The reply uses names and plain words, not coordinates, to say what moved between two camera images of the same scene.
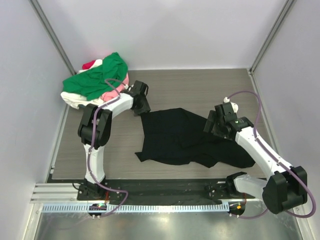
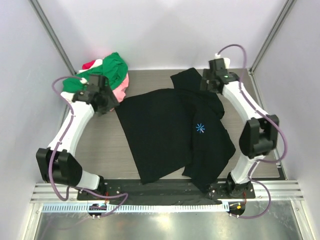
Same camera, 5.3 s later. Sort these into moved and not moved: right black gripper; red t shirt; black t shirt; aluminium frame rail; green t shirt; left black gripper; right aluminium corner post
Moved: left black gripper; right black gripper; black t shirt
Not moved: red t shirt; right aluminium corner post; aluminium frame rail; green t shirt
